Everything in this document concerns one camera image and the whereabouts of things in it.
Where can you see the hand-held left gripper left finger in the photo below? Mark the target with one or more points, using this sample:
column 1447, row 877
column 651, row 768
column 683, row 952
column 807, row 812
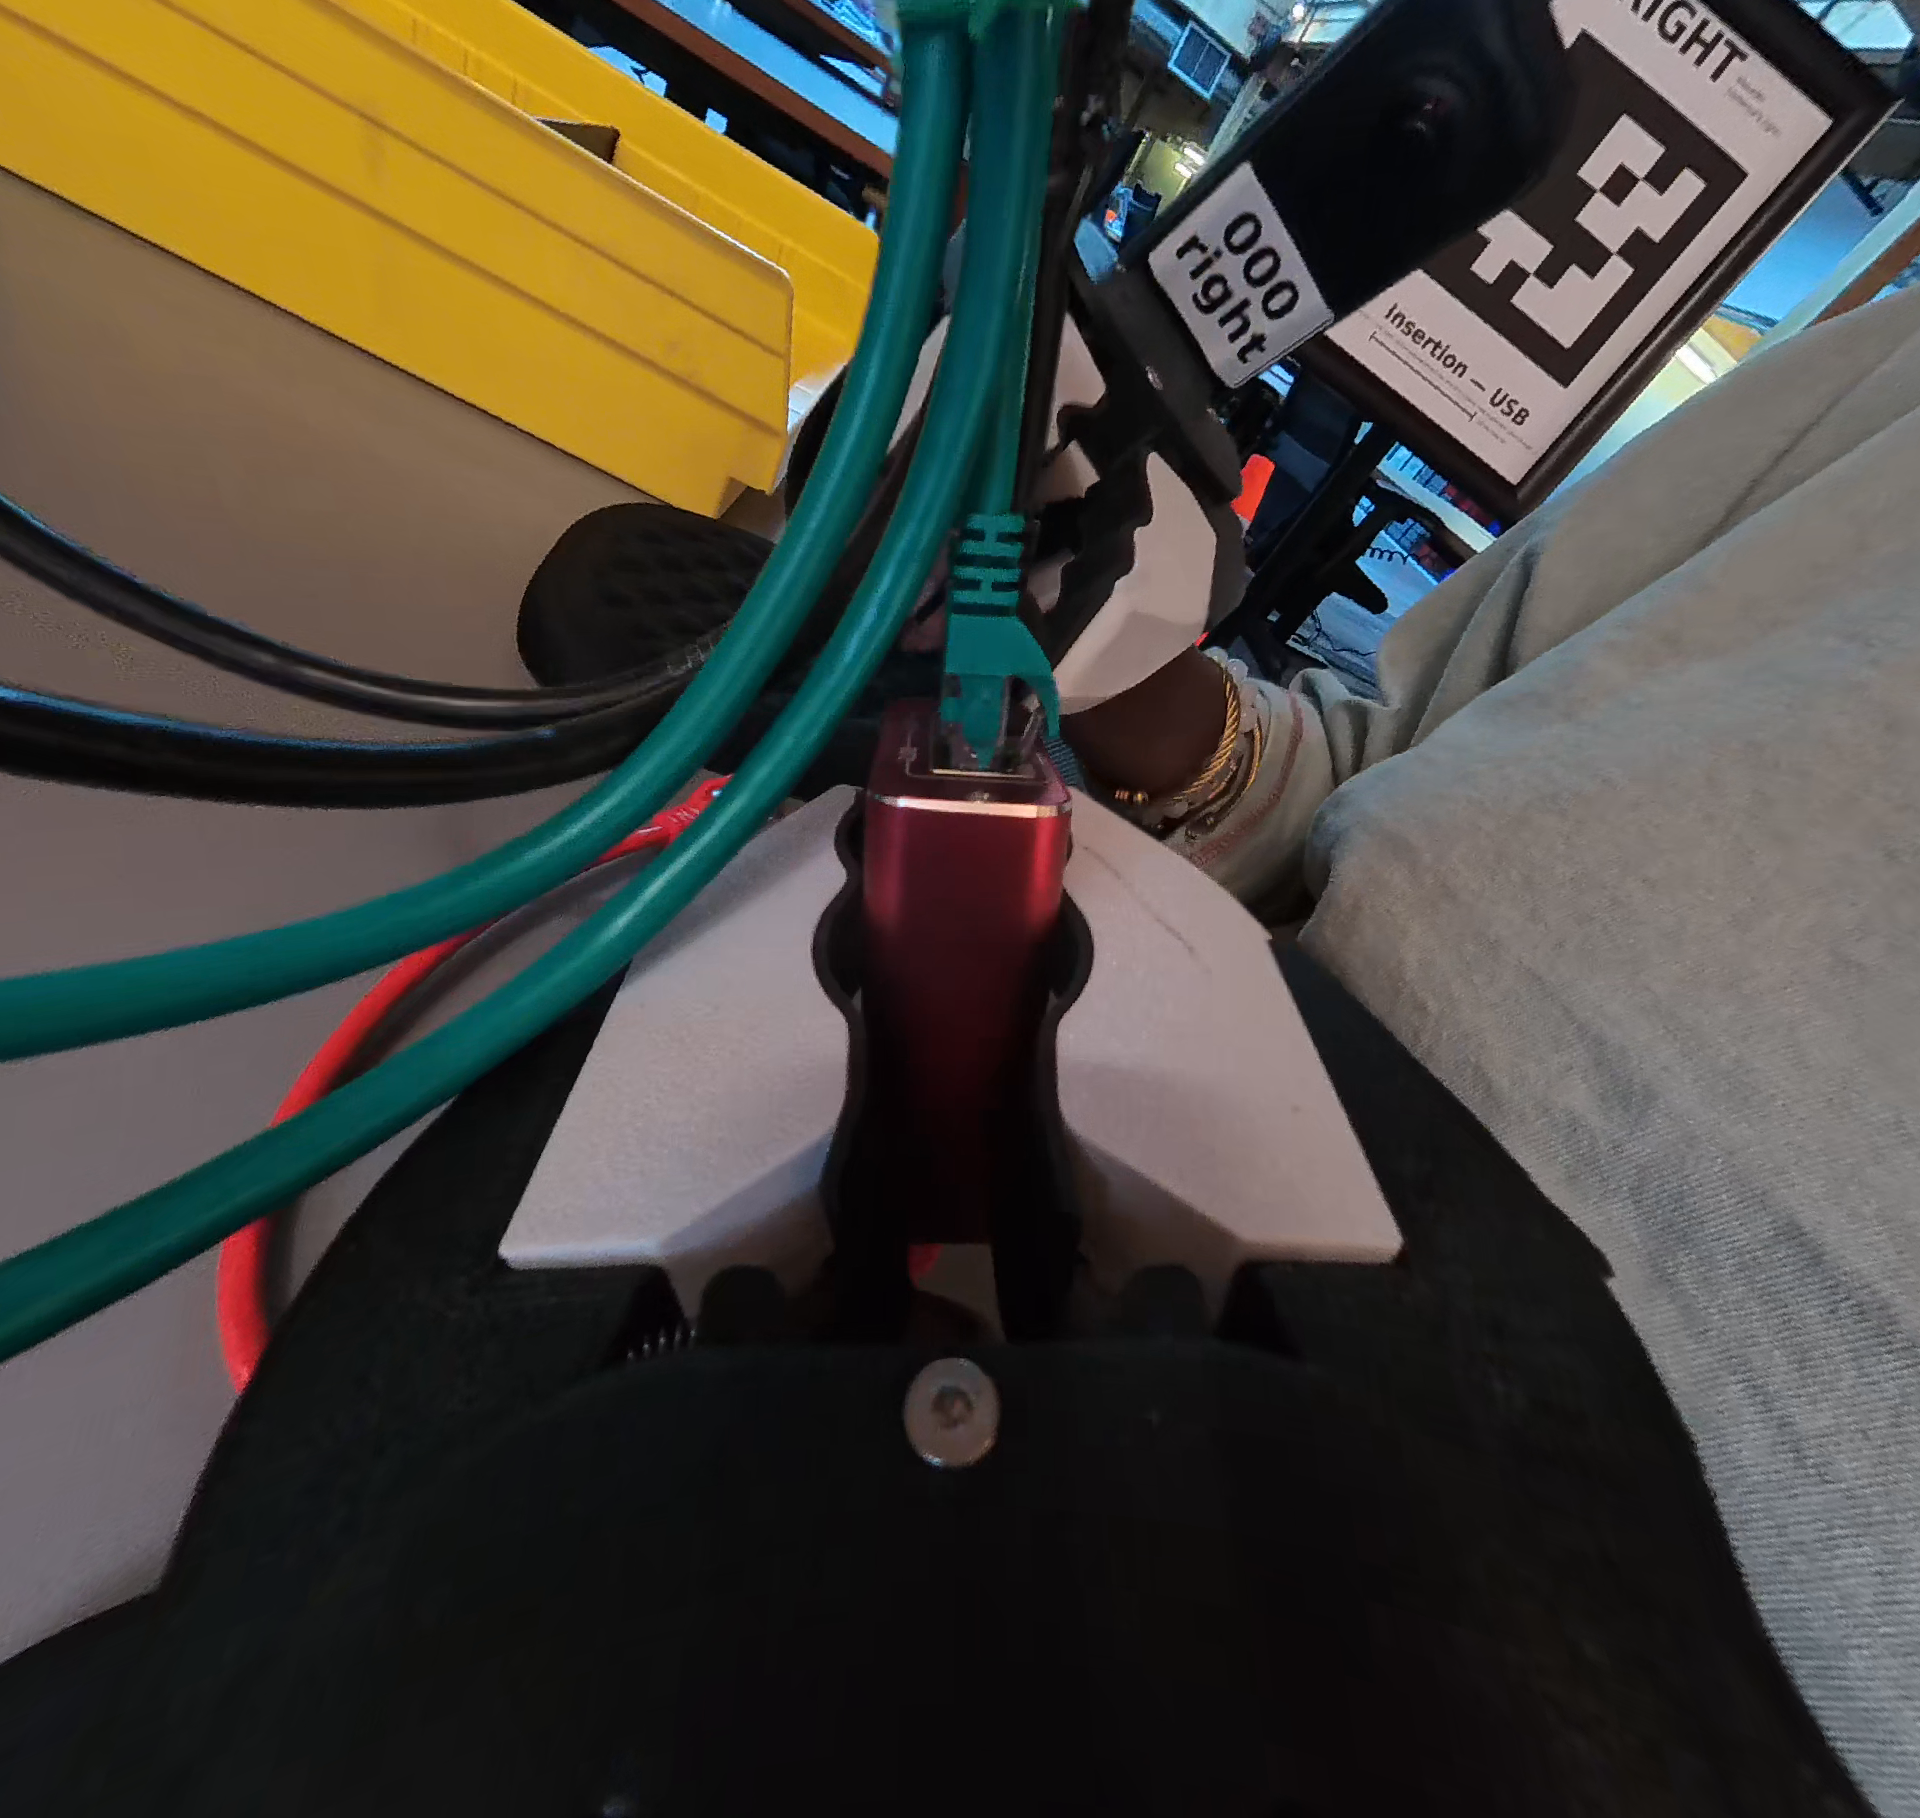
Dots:
column 706, row 1069

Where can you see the red ethernet splitter box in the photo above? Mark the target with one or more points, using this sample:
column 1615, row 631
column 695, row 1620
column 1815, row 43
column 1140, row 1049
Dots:
column 960, row 946

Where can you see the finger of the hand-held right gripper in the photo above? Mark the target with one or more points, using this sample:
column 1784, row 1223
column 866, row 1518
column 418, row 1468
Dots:
column 1185, row 572
column 1080, row 424

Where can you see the yellow plastic bin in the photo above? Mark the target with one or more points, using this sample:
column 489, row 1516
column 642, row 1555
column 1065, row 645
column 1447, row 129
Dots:
column 375, row 196

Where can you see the person's right forearm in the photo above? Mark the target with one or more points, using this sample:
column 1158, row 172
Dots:
column 1650, row 542

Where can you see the person's right hand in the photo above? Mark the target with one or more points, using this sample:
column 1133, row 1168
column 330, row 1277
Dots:
column 1154, row 732

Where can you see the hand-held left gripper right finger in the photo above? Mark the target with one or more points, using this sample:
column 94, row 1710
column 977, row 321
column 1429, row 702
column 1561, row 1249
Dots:
column 1200, row 1098

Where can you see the black oval pad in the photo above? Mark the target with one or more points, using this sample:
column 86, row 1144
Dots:
column 631, row 589

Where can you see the black framed marker sign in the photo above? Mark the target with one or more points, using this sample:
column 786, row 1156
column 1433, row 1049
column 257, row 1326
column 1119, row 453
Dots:
column 1635, row 196

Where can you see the person's grey sweatshirt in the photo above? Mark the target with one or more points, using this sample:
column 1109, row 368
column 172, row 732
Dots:
column 1650, row 1249

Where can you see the wooden office desk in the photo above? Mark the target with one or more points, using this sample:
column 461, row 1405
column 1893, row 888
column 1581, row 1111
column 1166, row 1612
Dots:
column 720, row 17

